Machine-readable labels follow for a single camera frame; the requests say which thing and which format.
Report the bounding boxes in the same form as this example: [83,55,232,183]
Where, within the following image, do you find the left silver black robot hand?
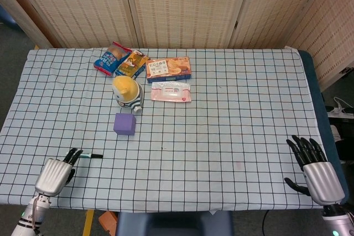
[34,148,84,197]

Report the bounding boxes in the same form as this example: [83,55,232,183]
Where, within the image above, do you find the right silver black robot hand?
[284,135,346,206]

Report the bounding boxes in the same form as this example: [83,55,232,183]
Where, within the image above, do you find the purple foam cube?
[113,113,137,136]

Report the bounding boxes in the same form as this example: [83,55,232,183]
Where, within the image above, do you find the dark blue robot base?
[116,210,235,236]

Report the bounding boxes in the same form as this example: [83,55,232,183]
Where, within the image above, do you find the yellow floor tape strip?
[82,209,95,236]

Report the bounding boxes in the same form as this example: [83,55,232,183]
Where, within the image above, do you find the black equipment case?
[329,106,354,162]

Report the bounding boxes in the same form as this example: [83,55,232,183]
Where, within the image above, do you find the dark blue table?
[297,50,346,201]

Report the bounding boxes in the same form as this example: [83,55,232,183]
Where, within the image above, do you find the checkered light blue tablecloth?
[0,47,330,211]

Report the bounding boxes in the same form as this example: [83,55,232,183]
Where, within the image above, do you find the yellow striped plush toy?
[112,75,144,114]

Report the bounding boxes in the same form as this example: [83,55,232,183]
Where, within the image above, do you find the blue snack bag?
[93,41,133,77]

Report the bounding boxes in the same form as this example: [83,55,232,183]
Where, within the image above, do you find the yellow blue snack pack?
[114,50,150,80]

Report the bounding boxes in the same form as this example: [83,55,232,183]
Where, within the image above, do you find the pink wet wipes pack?
[150,81,192,104]

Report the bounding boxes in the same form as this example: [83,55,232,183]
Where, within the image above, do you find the orange biscuit box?
[145,56,192,83]

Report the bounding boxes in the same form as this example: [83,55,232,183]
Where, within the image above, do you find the blue object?
[0,5,17,29]

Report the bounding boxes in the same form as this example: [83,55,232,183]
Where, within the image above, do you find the woven wooden folding screen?
[0,0,354,92]

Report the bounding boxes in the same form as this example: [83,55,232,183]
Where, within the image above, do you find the black cable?
[261,209,270,236]

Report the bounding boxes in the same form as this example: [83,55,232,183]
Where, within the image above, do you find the white cable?
[327,97,354,115]

